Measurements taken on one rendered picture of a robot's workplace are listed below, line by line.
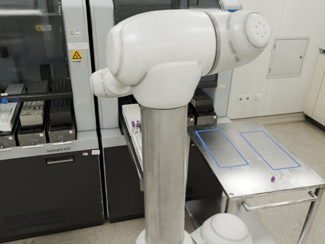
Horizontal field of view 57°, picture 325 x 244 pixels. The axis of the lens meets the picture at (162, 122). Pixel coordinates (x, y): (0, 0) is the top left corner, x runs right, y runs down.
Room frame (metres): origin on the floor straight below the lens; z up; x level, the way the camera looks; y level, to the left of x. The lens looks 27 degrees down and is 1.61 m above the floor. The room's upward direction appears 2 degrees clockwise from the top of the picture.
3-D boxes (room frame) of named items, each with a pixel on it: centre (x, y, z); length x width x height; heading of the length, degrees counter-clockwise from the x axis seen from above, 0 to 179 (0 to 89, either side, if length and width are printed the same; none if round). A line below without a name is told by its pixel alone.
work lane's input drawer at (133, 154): (1.35, 0.11, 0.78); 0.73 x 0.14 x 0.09; 16
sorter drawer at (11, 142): (1.64, 0.93, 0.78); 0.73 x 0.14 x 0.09; 16
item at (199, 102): (1.74, -0.25, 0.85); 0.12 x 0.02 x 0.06; 105
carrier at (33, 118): (1.46, 0.72, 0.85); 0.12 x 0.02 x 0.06; 107
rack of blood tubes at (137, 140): (1.22, 0.07, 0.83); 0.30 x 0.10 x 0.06; 16
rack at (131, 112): (1.52, 0.16, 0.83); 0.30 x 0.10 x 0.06; 16
